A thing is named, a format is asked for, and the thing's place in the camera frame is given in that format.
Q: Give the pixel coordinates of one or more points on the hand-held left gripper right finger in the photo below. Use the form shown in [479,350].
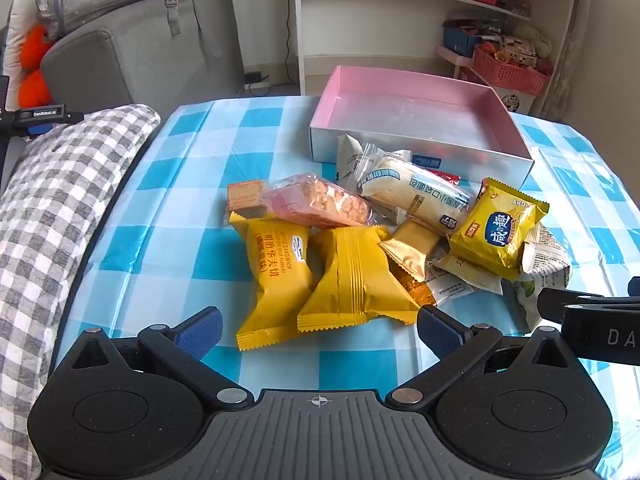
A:
[440,332]

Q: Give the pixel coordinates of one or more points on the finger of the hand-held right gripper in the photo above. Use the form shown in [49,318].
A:
[550,302]

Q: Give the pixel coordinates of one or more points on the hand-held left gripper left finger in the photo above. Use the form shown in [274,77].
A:
[200,334]

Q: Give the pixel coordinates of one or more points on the white snack packet green print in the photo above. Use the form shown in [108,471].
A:
[547,260]

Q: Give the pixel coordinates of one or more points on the white snack packet red label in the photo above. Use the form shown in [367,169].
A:
[460,285]

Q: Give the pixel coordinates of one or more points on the gold snack packet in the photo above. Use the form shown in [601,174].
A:
[415,246]

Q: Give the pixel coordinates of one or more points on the yellow snack packet printed text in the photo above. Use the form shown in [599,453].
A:
[272,280]

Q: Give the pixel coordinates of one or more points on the small yellow packet blue label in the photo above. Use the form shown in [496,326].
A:
[492,230]

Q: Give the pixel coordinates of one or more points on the yellow snack packet ribbed seam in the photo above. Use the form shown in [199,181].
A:
[350,280]

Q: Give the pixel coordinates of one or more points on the clear bread packet blue label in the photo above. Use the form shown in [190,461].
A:
[415,195]

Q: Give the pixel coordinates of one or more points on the clear orange wafer packet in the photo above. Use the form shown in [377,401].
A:
[244,196]

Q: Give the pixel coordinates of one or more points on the clear pink biscuit packet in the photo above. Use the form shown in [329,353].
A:
[320,202]

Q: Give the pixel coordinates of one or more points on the white snack packet grey text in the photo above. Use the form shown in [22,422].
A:
[349,160]

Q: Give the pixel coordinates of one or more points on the silver box with pink lining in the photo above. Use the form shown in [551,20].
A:
[415,110]

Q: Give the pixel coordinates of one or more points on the blue checked tablecloth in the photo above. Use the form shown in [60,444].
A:
[165,240]

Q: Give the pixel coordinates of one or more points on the grey checked cushion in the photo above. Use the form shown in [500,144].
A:
[60,210]

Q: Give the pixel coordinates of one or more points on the printed storage box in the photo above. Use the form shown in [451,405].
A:
[517,102]

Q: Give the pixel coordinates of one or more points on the large pink plastic basket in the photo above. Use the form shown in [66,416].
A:
[507,72]

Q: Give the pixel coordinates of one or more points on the pink step shelf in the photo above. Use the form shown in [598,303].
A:
[450,57]

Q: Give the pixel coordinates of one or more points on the blue cardboard box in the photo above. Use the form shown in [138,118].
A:
[460,40]

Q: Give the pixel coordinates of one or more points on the grey sofa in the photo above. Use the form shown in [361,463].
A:
[140,60]

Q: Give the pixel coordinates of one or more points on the white shelf unit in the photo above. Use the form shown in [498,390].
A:
[380,25]

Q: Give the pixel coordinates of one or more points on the orange plush toy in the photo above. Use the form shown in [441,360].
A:
[35,65]

